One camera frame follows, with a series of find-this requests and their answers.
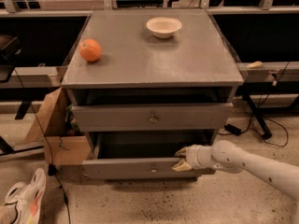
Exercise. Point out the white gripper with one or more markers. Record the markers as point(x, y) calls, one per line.
point(192, 156)

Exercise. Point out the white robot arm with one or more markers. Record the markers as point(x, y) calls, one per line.
point(228, 157)

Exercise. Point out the white sneaker with orange accents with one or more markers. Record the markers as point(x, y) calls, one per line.
point(22, 204)

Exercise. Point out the orange fruit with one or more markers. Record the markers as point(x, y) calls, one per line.
point(90, 50)

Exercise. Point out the grey drawer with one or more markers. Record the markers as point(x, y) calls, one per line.
point(110, 118)
point(143, 155)

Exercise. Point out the brown cardboard box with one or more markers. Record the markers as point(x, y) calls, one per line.
point(49, 129)

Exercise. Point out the grey top drawer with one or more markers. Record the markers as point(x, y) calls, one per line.
point(110, 118)

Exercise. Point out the grey wooden drawer cabinet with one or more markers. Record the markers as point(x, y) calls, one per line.
point(137, 68)

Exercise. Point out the small yellow foam piece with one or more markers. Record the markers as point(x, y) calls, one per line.
point(255, 64)

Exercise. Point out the white paper bowl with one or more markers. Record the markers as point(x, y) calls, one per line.
point(163, 27)

